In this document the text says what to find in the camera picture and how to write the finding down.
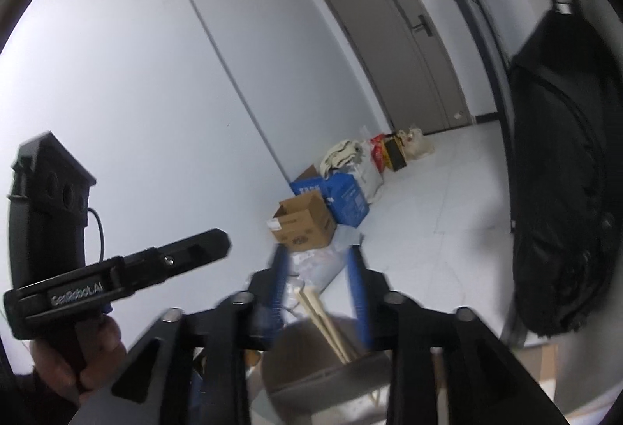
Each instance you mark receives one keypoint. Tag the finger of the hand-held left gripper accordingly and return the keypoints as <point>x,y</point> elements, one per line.
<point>185,254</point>

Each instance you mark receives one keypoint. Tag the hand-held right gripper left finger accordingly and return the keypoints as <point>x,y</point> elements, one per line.
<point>278,288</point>

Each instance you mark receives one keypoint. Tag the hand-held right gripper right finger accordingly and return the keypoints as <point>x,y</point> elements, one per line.
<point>357,303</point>

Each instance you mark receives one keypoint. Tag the grey utensil holder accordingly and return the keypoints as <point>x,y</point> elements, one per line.
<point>301,386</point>

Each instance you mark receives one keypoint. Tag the person's left forearm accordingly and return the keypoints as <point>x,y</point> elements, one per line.
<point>34,400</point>

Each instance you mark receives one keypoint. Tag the person's left hand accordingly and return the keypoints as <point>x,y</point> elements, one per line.
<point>51,364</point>

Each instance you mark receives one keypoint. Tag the clear plastic bag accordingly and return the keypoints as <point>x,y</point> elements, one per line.
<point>316,266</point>

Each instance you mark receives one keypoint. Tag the brown cardboard box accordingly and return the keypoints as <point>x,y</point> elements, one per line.
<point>306,225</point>

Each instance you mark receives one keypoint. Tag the blue cardboard box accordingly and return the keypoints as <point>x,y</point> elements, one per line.
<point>348,197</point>

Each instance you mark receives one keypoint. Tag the red plastic bag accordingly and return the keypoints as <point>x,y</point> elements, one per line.
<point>378,152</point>

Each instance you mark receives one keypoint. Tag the yellow and black box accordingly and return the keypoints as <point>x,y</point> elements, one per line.
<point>395,155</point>

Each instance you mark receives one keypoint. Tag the beige plastic bag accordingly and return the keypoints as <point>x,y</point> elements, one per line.
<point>416,145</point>

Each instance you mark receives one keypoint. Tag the black hanging bag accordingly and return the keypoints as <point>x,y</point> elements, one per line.
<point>559,162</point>

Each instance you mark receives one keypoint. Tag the grey door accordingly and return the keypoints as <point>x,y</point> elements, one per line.
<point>389,40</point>

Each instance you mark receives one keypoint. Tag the black metal rack frame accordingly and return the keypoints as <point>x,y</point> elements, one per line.
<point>491,64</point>

